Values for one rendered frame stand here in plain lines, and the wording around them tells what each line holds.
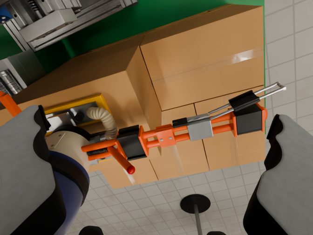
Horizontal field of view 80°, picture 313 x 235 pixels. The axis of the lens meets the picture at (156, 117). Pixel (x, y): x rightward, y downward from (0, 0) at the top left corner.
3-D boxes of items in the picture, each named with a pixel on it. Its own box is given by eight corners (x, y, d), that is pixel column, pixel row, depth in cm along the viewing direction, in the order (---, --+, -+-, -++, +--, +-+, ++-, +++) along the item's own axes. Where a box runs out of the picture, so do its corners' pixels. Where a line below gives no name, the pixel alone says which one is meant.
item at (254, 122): (229, 127, 60) (234, 137, 55) (227, 108, 56) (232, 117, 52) (257, 121, 58) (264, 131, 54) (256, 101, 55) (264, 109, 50)
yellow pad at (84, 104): (36, 135, 77) (29, 143, 72) (20, 115, 72) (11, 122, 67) (113, 116, 71) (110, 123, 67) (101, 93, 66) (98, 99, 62)
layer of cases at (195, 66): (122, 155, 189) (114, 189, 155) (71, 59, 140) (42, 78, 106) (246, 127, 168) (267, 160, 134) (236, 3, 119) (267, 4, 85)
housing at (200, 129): (189, 134, 62) (191, 142, 58) (184, 116, 58) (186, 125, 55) (210, 129, 61) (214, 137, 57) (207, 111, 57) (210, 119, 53)
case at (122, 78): (76, 133, 126) (44, 183, 92) (39, 79, 106) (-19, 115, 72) (161, 110, 115) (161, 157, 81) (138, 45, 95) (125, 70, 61)
